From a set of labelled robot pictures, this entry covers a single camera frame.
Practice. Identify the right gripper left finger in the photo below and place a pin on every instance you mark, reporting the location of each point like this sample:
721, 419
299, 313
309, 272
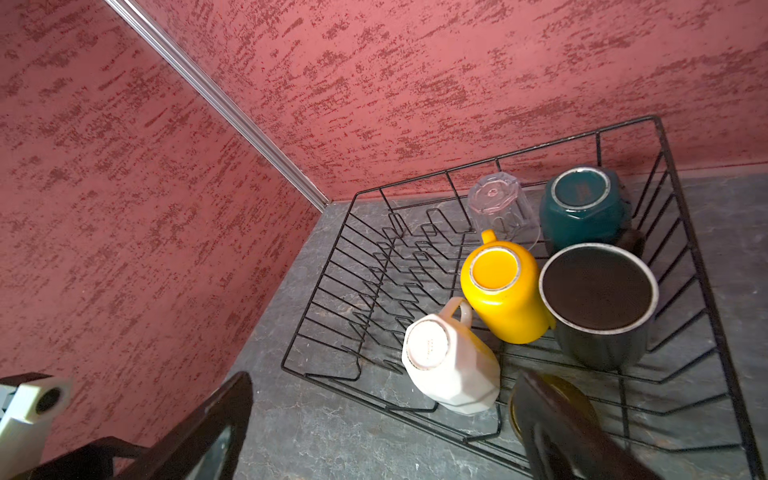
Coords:
205, 445

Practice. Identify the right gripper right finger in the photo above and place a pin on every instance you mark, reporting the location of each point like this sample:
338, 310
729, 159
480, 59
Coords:
561, 443

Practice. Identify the olive green glass cup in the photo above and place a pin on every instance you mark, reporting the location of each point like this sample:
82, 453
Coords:
565, 389

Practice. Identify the white ceramic mug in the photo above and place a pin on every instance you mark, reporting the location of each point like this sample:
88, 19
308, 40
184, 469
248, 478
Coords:
449, 363

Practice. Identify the black mug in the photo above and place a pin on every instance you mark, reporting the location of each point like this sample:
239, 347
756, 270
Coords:
603, 300

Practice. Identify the yellow mug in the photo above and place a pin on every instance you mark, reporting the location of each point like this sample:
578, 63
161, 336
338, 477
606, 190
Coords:
500, 280

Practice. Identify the dark green ceramic mug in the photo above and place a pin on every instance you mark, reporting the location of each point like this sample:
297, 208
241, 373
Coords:
588, 205

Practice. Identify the clear glass cup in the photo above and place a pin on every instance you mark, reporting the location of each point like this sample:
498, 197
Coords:
497, 202

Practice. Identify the black wire dish rack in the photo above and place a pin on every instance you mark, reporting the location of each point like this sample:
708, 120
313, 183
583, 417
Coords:
398, 255

